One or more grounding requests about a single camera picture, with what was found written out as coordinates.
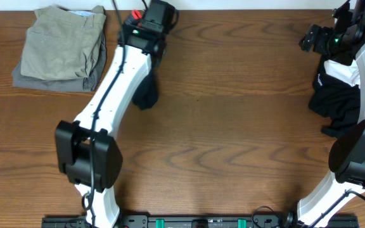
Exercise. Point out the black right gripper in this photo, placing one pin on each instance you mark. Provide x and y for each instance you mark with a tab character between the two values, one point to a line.
320	45

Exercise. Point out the black leggings red waistband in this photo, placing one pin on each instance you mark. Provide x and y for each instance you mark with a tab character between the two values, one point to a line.
146	94

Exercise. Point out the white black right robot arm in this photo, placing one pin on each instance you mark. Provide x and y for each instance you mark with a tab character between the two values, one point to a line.
346	177

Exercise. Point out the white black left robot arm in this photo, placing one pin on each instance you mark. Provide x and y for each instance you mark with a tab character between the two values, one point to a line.
86	148

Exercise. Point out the white crumpled shirt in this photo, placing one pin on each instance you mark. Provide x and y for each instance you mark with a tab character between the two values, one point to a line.
347	74

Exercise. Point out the black garment with logo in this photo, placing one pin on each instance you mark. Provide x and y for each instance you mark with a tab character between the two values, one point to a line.
336	100

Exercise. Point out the folded khaki pants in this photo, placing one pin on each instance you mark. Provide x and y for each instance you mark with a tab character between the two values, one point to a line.
62	45

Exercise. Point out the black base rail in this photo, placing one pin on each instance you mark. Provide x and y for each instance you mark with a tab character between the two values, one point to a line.
143	221

